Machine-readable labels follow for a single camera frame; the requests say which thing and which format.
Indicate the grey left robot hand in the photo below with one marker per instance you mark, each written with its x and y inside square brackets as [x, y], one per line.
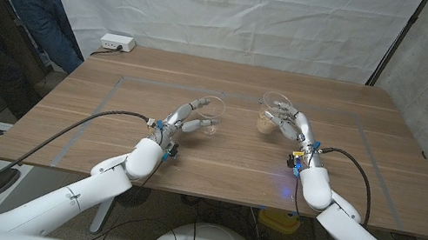
[166, 129]

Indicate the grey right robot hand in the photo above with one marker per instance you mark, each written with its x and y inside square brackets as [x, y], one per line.
[303, 129]

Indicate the brown sugar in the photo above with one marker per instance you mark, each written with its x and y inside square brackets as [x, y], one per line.
[264, 125]

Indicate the clear plastic cup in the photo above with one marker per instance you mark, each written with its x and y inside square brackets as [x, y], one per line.
[268, 106]
[213, 109]

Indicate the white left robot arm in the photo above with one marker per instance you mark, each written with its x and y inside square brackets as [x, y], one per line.
[85, 199]

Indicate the grey tape outline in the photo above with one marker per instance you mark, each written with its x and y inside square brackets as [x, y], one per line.
[137, 78]

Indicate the black round floor fan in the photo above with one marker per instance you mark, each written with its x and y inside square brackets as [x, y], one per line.
[136, 199]

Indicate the yellow box under table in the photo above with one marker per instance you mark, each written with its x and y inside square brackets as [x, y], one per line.
[279, 220]

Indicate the white power strip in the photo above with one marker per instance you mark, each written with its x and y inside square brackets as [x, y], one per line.
[117, 42]

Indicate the white table leg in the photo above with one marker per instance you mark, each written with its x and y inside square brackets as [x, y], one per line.
[102, 217]

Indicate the black backdrop stand pole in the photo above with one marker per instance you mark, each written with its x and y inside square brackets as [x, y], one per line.
[396, 42]

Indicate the white backdrop sheet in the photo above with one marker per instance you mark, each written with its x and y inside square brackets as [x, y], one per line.
[216, 5]

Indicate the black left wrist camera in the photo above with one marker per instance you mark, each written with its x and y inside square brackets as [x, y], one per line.
[171, 151]

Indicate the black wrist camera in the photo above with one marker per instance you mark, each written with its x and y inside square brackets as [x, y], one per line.
[171, 151]
[294, 163]

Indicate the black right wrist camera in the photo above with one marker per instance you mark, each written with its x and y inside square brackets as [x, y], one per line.
[294, 163]

